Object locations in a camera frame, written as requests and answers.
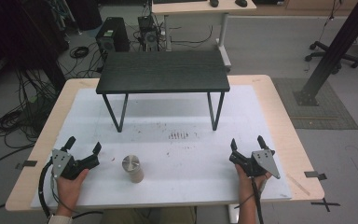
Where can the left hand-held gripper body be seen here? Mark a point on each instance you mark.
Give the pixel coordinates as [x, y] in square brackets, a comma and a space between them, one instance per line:
[80, 164]

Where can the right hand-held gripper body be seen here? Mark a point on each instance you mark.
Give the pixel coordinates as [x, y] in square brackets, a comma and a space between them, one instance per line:
[251, 166]

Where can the brown jar with silver lid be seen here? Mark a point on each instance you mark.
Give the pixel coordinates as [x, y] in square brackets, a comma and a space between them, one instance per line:
[132, 166]

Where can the black shelf with metal legs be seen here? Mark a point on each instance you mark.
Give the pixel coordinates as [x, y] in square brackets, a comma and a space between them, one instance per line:
[163, 71]

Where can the person's right hand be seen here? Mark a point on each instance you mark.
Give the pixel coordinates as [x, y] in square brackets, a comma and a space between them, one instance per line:
[247, 186]

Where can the person's left hand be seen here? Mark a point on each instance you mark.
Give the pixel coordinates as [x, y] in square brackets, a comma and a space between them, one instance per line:
[69, 193]

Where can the clear tape strip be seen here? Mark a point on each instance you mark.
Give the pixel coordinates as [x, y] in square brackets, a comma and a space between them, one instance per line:
[297, 184]

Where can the white table leg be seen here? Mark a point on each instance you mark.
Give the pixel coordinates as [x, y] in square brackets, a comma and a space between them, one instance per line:
[233, 214]

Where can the white table mat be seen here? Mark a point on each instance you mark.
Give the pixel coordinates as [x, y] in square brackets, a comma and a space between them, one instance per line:
[180, 168]

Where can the grey floor mat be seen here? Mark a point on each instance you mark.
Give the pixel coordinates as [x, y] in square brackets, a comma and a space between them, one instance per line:
[320, 115]

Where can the person's olive trousers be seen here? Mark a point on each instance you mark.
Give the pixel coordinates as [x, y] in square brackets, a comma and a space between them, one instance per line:
[121, 216]

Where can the black office chair base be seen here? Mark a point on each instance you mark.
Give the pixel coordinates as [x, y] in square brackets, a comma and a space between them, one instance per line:
[329, 51]

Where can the black computer tower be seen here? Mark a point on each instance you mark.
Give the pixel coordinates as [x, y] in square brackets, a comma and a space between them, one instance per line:
[113, 34]

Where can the open-sided computer tower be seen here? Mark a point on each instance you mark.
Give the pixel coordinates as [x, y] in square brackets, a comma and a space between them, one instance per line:
[148, 34]

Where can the black computer mouse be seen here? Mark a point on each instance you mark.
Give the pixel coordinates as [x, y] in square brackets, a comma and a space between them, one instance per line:
[214, 2]
[241, 2]

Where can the light wooden desk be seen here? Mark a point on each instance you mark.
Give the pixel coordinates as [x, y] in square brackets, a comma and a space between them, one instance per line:
[195, 7]

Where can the black keyboard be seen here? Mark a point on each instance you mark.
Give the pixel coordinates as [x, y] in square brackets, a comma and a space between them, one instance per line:
[180, 1]

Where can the black metal post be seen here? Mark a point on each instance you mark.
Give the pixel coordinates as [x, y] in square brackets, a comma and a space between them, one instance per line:
[335, 49]

